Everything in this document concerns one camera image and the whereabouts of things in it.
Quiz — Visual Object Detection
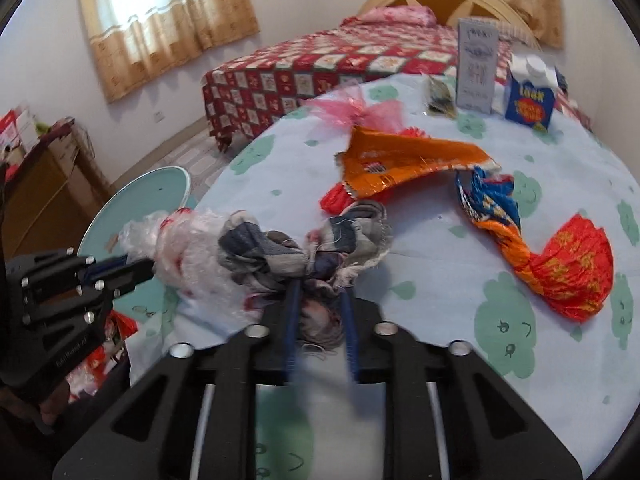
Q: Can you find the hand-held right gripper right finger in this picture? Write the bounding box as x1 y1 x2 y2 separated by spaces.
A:
340 290 583 480

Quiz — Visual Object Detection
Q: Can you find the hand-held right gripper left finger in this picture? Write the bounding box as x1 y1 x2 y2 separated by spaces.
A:
52 280 302 480

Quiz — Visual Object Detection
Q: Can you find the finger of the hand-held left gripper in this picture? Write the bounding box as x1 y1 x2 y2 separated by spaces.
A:
106 258 154 303
84 255 130 282

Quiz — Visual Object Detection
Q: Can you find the clear plastic bag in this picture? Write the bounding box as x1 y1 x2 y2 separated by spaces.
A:
119 209 267 333

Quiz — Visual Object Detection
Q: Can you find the red bin bag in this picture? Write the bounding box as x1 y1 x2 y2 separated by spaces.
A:
66 307 139 404

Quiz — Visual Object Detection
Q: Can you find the plaid cloth rag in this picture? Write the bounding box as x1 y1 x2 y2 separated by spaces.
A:
217 200 394 357

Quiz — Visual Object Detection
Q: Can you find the round teal glass stool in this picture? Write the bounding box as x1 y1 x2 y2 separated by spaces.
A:
76 165 194 283

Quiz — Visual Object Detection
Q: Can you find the brown wooden cabinet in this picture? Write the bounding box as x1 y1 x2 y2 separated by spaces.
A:
0 119 115 262

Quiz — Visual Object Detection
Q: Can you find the white paper box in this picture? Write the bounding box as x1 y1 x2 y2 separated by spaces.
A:
14 106 42 154

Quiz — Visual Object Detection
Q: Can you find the blue orange red foil wrapper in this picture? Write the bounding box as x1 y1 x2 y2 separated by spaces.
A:
454 166 614 324

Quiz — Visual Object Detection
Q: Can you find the small red wrapper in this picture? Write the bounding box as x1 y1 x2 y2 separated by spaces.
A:
319 181 357 214

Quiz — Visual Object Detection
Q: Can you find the wide beige patterned curtain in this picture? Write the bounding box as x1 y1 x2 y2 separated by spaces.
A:
74 0 262 106

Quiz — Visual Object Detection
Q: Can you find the bed with red quilt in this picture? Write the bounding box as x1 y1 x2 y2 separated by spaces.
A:
202 16 594 153

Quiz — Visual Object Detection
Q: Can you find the pink plastic bag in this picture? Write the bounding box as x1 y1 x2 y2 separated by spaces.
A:
303 86 404 132

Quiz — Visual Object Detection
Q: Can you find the small dark packet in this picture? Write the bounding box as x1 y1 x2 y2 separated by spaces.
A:
424 75 459 119

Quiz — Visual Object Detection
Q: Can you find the blue carton with white caps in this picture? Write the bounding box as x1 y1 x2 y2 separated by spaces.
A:
503 55 559 130

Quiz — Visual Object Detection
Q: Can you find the tall white carton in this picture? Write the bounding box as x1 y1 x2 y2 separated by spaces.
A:
455 17 499 115

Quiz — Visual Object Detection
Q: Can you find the pink pillow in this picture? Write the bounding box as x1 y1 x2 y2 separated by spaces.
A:
360 5 437 26

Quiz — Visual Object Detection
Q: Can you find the long beige curtain panel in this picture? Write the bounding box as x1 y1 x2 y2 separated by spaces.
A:
470 0 564 51

